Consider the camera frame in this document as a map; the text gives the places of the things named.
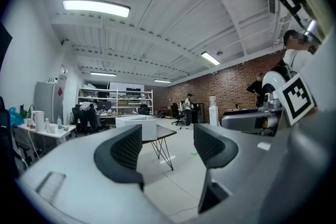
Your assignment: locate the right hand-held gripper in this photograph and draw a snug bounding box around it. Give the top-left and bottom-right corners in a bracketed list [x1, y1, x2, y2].
[220, 72, 317, 137]

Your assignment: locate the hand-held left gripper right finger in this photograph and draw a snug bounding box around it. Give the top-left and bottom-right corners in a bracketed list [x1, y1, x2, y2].
[193, 123, 239, 215]

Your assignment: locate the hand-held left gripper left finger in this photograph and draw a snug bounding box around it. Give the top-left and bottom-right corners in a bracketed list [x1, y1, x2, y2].
[93, 124, 145, 191]

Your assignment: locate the white microwave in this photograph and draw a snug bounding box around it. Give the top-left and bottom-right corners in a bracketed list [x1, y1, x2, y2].
[115, 114, 158, 141]

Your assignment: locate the white round backpack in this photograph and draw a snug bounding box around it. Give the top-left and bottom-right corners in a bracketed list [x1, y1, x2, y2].
[261, 70, 287, 108]

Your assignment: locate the white water dispenser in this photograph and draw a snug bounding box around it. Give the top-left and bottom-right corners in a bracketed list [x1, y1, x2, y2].
[208, 96, 219, 127]

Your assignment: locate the black office chair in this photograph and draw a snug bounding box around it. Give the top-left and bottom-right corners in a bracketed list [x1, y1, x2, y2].
[71, 106, 88, 137]
[171, 102, 186, 126]
[84, 109, 100, 135]
[0, 97, 30, 179]

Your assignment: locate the light wooden desk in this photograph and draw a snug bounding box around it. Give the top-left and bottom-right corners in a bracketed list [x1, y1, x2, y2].
[98, 112, 118, 129]

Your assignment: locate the black glass cabinet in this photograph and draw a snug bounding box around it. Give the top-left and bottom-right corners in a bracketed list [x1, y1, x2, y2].
[191, 102, 205, 124]

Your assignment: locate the white desk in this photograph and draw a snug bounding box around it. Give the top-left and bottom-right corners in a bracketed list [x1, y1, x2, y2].
[17, 123, 77, 166]

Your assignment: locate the white metal shelf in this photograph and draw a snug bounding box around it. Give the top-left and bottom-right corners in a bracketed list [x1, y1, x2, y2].
[77, 87, 154, 116]

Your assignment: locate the brown wooden table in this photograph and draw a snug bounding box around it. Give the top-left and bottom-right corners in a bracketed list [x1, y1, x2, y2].
[141, 124, 178, 171]

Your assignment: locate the white electric kettle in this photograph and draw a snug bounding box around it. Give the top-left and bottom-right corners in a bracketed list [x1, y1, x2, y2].
[30, 110, 46, 132]

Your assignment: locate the silver fridge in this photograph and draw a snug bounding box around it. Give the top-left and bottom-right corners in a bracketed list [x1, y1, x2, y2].
[34, 81, 65, 125]

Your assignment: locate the green potted plant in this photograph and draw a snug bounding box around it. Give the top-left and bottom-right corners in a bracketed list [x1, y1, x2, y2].
[20, 104, 35, 124]

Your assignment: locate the blue plastic bag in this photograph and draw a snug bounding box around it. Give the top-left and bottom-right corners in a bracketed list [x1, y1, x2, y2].
[7, 106, 24, 128]

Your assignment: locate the black wall screen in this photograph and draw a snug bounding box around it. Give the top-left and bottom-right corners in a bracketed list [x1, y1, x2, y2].
[0, 22, 13, 71]

